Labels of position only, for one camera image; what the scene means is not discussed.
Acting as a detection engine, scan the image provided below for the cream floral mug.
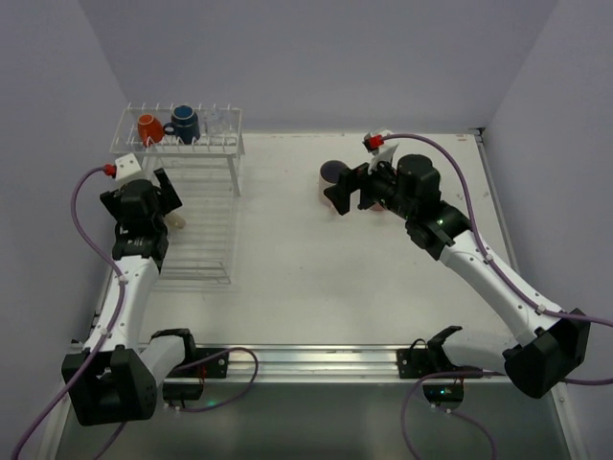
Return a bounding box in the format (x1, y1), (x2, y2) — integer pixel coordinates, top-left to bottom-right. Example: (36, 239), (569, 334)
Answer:
(165, 212), (186, 229)

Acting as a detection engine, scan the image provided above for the pale pink mug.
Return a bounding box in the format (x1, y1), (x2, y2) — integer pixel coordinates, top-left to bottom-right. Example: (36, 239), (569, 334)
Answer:
(318, 160), (347, 207)

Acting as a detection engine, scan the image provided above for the dark blue mug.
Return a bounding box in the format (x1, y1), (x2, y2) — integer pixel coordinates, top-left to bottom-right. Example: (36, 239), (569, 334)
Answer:
(163, 104), (200, 145)

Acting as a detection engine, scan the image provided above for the clear plastic cup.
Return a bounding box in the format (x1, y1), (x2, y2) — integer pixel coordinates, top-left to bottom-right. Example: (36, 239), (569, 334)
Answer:
(204, 108), (231, 137)

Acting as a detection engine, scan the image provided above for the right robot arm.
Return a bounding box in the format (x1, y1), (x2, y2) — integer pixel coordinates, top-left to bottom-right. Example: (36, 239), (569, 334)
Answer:
(324, 154), (590, 399)

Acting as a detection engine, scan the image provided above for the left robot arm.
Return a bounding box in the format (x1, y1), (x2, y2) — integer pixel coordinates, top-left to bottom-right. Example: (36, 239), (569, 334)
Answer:
(61, 168), (195, 426)

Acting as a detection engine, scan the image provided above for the orange mug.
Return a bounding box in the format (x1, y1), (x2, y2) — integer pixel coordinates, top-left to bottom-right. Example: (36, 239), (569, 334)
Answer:
(137, 113), (165, 148)

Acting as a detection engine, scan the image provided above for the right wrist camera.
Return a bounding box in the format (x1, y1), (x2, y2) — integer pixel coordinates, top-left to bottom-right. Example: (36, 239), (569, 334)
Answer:
(363, 128), (398, 174)

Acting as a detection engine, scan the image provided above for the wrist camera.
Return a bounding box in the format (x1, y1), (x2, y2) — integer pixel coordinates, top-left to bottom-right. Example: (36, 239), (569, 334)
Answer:
(363, 128), (398, 174)
(114, 153), (146, 185)

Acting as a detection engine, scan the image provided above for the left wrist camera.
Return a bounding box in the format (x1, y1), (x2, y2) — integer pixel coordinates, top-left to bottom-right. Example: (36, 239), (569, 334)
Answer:
(114, 153), (146, 185)

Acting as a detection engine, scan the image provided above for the white wire dish rack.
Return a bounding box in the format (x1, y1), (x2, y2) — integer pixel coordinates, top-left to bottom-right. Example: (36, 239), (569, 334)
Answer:
(110, 104), (244, 289)

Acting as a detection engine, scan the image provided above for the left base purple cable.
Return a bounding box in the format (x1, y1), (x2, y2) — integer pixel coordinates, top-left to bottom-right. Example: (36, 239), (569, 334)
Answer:
(165, 348), (261, 413)

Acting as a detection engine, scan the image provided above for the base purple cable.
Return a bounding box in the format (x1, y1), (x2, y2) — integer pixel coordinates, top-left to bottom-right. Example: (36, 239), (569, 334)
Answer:
(398, 371), (497, 460)
(165, 348), (261, 413)

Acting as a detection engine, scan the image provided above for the aluminium mounting rail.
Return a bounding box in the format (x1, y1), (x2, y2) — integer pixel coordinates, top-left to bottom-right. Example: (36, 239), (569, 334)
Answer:
(60, 340), (566, 384)

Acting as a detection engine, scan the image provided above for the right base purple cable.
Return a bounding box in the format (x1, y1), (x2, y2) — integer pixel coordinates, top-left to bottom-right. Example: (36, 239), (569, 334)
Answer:
(398, 371), (497, 460)

